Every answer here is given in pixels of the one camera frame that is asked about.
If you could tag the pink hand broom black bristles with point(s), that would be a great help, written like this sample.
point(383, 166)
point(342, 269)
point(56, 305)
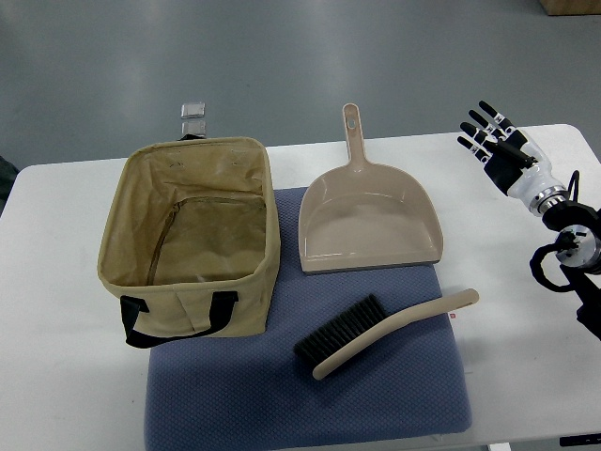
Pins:
point(364, 323)

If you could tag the black table edge panel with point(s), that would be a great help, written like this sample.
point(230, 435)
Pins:
point(580, 440)

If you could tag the lower metal floor plate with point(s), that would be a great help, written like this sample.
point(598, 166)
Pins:
point(196, 128)

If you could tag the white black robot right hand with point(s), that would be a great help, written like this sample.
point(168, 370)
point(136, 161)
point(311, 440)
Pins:
point(515, 164)

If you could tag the pink plastic dustpan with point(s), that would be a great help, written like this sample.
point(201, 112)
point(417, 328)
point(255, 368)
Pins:
point(364, 215)

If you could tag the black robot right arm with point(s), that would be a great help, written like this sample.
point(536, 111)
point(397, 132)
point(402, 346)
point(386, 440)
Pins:
point(577, 249)

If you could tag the blue cushion mat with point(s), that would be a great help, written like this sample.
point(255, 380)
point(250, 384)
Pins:
point(254, 393)

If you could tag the metal floor plate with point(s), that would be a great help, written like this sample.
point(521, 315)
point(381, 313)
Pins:
point(192, 109)
point(196, 128)

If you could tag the brown cardboard box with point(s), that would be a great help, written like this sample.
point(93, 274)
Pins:
point(571, 7)

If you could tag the upper metal floor plate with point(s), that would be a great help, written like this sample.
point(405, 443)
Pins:
point(192, 109)

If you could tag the yellow fabric bag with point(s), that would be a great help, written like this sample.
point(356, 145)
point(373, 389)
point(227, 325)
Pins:
point(191, 245)

